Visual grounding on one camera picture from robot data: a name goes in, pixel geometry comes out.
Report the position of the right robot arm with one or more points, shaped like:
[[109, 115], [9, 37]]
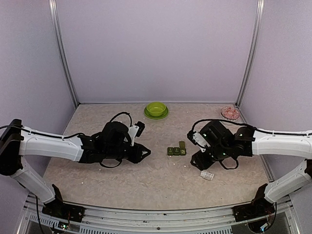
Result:
[[218, 143]]

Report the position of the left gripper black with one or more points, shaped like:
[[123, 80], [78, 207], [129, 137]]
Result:
[[139, 149]]

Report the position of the red patterned ceramic bowl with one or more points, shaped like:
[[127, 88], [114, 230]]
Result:
[[230, 113]]

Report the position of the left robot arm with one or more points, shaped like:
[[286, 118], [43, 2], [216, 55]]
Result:
[[115, 141]]

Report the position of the left aluminium frame post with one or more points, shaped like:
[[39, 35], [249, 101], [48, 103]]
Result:
[[62, 53]]

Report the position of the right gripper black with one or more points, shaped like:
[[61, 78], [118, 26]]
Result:
[[202, 164]]

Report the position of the green weekly pill organizer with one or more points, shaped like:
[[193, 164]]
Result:
[[177, 151]]

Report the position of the aluminium frame post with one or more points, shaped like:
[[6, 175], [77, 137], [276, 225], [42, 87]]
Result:
[[62, 53], [252, 52]]

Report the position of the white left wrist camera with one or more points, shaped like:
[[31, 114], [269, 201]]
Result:
[[135, 131]]

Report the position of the right aluminium frame post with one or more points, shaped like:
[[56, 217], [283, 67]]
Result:
[[252, 52]]

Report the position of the green bowl with saucer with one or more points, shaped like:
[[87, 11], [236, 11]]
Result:
[[156, 110]]

